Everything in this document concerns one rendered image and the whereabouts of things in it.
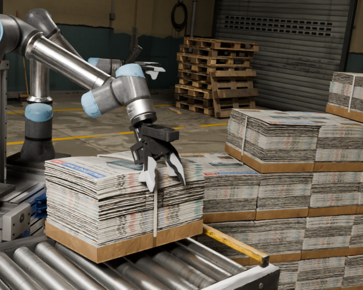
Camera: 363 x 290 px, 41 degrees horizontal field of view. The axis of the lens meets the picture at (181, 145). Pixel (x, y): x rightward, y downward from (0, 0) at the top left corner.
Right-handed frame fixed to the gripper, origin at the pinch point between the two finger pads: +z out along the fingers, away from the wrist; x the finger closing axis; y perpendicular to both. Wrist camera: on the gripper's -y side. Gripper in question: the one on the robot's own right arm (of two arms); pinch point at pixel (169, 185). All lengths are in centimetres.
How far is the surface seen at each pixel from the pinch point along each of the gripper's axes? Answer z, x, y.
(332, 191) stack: 13, -130, 39
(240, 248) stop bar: 21.7, -25.5, 7.8
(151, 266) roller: 18.5, 2.1, 15.1
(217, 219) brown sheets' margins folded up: 10, -72, 62
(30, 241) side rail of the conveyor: 1.5, 23.4, 39.2
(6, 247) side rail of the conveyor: 1.4, 30.6, 39.1
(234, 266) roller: 25.7, -17.8, 4.6
